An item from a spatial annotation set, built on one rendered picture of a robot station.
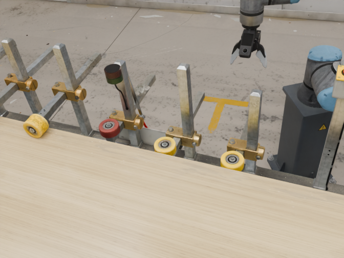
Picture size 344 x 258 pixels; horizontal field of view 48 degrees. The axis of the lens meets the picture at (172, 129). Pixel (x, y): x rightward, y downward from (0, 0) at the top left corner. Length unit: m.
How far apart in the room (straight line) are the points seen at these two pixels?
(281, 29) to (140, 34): 1.36
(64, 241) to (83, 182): 0.22
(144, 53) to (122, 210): 2.52
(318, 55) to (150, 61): 1.90
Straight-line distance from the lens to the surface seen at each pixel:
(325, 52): 1.95
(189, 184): 1.27
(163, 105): 2.98
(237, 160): 1.33
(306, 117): 1.99
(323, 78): 1.83
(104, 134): 1.50
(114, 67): 1.39
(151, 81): 1.78
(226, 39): 3.72
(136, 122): 1.56
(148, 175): 1.31
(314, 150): 2.23
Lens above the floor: 1.90
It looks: 43 degrees down
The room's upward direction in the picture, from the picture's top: 7 degrees counter-clockwise
